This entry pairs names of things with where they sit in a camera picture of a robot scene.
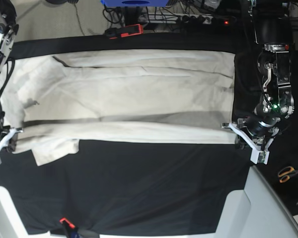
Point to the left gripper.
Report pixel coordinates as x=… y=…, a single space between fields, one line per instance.
x=260 y=129

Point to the white T-shirt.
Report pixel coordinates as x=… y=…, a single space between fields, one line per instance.
x=139 y=96

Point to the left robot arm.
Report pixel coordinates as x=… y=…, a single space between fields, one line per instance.
x=270 y=21

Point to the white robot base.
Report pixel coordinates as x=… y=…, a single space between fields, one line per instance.
x=11 y=225
x=255 y=212

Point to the orange clamp bottom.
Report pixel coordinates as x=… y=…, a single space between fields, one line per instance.
x=68 y=227

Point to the black table cloth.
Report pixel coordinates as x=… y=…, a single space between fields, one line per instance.
x=126 y=189

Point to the black power strip red light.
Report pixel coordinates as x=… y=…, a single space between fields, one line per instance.
x=221 y=21

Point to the white power strip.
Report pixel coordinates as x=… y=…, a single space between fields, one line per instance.
x=164 y=18

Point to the orange black clamp top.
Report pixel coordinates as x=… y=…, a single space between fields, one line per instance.
x=127 y=31

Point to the blue plastic box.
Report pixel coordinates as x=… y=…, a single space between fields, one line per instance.
x=134 y=3

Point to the orange handled scissors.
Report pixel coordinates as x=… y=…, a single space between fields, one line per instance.
x=286 y=174

